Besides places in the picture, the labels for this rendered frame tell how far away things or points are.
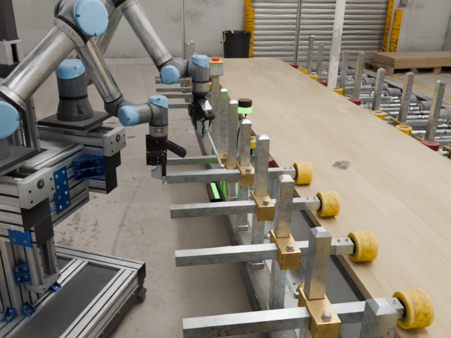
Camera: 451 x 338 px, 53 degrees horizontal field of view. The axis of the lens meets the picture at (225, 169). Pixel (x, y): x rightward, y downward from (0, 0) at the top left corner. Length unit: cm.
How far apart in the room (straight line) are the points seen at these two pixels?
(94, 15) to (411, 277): 118
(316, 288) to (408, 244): 48
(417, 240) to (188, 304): 141
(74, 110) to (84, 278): 88
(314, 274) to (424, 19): 1079
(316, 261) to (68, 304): 152
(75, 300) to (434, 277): 158
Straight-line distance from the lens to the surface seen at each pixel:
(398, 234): 145
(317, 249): 93
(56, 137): 205
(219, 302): 251
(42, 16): 953
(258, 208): 135
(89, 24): 151
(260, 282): 149
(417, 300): 106
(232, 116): 183
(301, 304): 103
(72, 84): 195
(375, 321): 73
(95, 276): 241
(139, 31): 185
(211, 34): 964
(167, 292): 259
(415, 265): 132
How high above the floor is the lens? 159
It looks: 23 degrees down
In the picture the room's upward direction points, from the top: 1 degrees clockwise
